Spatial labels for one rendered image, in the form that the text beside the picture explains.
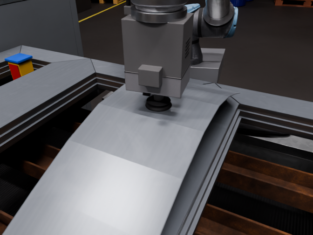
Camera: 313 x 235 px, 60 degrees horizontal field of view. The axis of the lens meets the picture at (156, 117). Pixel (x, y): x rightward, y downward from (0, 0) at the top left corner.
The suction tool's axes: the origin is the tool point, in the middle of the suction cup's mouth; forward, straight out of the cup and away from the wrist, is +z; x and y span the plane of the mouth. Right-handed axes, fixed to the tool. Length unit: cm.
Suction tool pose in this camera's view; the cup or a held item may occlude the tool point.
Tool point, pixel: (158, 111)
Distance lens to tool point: 44.7
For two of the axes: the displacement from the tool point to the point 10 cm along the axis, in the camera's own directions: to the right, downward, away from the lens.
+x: 3.0, -5.2, 8.0
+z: 0.0, 8.4, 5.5
